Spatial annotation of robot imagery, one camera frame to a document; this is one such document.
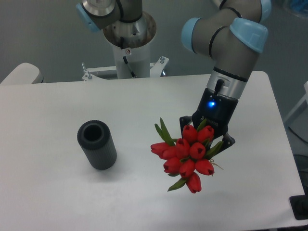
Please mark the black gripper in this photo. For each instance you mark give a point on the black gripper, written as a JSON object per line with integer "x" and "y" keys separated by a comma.
{"x": 217, "y": 110}

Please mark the red tulip bouquet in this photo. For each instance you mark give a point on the red tulip bouquet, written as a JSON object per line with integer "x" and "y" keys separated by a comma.
{"x": 189, "y": 155}

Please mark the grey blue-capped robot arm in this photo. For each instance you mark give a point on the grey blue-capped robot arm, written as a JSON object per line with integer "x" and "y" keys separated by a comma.
{"x": 234, "y": 38}

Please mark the white furniture leg right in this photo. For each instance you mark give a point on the white furniture leg right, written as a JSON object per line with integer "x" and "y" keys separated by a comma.
{"x": 298, "y": 109}

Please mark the dark grey ribbed vase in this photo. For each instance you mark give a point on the dark grey ribbed vase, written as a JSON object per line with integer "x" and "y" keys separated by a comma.
{"x": 95, "y": 139}

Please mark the black device at table edge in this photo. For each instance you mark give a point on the black device at table edge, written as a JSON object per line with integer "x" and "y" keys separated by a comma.
{"x": 299, "y": 204}

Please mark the clear container with blue items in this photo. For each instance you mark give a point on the clear container with blue items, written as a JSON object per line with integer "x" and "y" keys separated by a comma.
{"x": 298, "y": 8}

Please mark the white chair armrest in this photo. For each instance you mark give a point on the white chair armrest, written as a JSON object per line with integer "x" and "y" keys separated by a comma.
{"x": 24, "y": 73}

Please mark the white pedestal base frame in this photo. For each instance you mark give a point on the white pedestal base frame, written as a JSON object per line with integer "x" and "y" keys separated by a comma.
{"x": 156, "y": 70}

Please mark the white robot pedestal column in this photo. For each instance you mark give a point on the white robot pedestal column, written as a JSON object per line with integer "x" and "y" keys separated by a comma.
{"x": 132, "y": 62}

